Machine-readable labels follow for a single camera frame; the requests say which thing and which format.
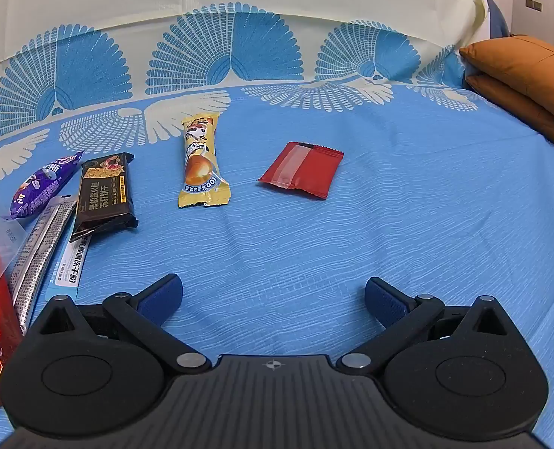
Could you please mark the clear candy bag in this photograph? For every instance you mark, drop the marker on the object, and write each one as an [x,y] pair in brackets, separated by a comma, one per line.
[11,239]

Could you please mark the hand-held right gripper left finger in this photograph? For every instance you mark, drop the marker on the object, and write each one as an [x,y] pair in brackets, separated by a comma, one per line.
[162,297]

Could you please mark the red snack packet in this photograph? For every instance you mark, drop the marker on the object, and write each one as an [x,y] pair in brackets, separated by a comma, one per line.
[305,173]

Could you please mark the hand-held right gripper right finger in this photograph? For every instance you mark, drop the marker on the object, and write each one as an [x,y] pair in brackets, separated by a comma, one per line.
[384,297]

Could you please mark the yellow snack packet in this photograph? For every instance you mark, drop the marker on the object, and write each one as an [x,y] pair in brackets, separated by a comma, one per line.
[201,163]

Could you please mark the orange pillow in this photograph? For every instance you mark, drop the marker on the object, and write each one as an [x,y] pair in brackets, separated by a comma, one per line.
[534,119]
[529,68]

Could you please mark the blue fan-print bed sheet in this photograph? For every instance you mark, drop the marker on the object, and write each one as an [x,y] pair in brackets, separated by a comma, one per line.
[352,243]

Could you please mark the silver stick packet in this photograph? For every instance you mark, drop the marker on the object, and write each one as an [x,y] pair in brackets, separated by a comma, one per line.
[38,257]

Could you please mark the wall switch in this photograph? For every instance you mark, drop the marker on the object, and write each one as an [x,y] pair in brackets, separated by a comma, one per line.
[534,4]

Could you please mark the black snack packet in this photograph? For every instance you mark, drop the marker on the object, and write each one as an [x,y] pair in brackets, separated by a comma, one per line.
[104,196]

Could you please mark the light blue stick packet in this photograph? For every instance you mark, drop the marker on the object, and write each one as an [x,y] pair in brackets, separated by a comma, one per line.
[69,271]

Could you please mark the purple snack packet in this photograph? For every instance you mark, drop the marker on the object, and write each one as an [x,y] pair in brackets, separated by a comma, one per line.
[43,184]

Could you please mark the pale yellow cloth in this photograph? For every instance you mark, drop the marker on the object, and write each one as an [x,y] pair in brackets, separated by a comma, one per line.
[473,4]

